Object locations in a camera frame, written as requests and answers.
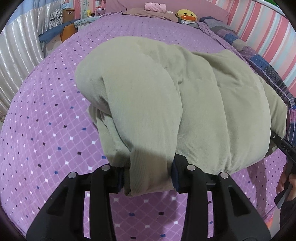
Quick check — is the orange wooden nightstand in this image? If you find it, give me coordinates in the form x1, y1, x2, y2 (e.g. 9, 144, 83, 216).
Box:
60, 24, 77, 43

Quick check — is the patchwork purple blue quilt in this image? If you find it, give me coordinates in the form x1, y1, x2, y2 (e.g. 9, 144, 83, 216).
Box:
200, 16, 295, 146

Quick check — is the person's right hand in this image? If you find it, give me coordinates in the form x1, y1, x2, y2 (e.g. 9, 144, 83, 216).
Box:
276, 163, 296, 202

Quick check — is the pink padded headboard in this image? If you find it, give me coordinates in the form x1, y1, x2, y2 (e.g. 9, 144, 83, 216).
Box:
105, 0, 229, 23

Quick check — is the beige puffer jacket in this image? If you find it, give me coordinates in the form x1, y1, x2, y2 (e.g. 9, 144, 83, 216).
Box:
75, 37, 288, 196

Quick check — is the blue cloth on nightstand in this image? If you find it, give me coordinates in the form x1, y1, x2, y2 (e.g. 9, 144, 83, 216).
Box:
39, 20, 76, 44

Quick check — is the silver striped curtain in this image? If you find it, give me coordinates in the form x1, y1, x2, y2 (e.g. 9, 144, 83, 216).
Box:
1, 1, 64, 114

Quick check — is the brown flat pillow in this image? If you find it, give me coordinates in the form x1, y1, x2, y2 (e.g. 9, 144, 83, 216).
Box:
122, 8, 178, 23

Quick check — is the purple dotted bed sheet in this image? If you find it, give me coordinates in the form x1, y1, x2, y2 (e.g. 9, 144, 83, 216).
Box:
1, 14, 286, 240

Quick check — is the yellow duck plush toy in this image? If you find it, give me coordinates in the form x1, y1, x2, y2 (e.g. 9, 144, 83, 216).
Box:
176, 9, 198, 22

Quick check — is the brown cardboard storage box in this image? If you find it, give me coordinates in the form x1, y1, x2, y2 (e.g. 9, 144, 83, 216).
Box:
63, 8, 75, 23

